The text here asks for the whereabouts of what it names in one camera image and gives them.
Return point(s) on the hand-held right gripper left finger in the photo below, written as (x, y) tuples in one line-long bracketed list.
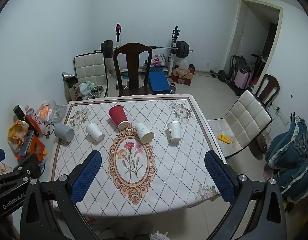
[(86, 177)]

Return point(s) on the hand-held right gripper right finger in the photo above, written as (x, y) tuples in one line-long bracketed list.
[(220, 177)]

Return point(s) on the white paper cup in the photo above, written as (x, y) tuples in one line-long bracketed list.
[(94, 131), (174, 130), (144, 132)]

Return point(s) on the red paper cup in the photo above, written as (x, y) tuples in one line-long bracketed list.
[(117, 115)]

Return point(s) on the orange plastic bag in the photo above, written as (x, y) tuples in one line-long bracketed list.
[(16, 133)]

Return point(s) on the orange toy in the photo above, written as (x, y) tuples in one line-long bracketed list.
[(35, 146)]

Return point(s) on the yellow tool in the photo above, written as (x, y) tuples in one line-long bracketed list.
[(224, 138)]

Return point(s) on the grey mug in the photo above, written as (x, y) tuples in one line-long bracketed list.
[(64, 132)]

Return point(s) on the floral printed tablecloth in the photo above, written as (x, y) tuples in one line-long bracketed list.
[(169, 167)]

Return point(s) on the white padded chair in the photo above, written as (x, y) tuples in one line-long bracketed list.
[(246, 120), (90, 66)]

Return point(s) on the orange snack bag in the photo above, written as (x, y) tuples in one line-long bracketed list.
[(43, 111)]

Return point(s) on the clear plastic box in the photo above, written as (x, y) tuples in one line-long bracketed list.
[(58, 113)]

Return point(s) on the blue clothing heap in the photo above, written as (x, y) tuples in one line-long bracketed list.
[(291, 155)]

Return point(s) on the white lace cloth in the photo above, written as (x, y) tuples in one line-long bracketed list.
[(159, 236)]

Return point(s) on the metal bowl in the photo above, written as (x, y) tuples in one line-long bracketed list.
[(97, 91)]

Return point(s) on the pale cloth bundle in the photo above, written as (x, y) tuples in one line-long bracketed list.
[(86, 87)]

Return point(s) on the black and tan box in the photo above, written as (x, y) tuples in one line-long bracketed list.
[(70, 85)]

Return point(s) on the pink suitcase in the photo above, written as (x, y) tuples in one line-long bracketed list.
[(242, 78)]

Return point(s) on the black dumbbell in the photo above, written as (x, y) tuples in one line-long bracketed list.
[(220, 75)]

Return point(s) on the dark wooden chair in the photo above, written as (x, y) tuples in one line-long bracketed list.
[(267, 85), (132, 62)]

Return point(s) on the brown cardboard box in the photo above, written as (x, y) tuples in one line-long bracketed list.
[(182, 78)]

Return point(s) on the black folded cart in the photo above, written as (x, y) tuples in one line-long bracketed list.
[(237, 66)]

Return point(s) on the blue padded bench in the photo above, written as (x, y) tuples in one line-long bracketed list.
[(157, 82)]

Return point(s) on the black kick scooter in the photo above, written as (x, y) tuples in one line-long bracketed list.
[(258, 65)]

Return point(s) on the white plastic bag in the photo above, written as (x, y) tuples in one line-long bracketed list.
[(183, 63)]

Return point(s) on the red printed plastic bag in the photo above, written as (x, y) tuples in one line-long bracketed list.
[(157, 60)]

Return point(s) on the black barbell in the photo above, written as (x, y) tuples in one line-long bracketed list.
[(182, 48)]

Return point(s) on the white weight bench rack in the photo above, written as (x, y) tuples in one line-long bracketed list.
[(174, 37)]

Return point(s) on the white wall socket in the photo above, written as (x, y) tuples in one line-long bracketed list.
[(283, 118)]

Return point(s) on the white door frame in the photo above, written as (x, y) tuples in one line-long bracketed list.
[(237, 30)]

